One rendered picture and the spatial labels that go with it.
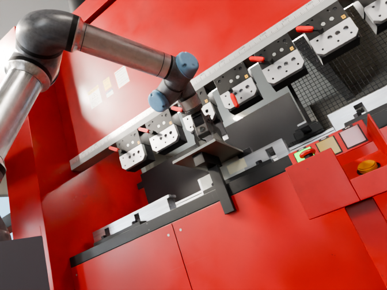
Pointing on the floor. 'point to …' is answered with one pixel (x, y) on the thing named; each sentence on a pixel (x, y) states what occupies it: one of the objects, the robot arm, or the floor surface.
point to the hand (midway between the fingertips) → (216, 153)
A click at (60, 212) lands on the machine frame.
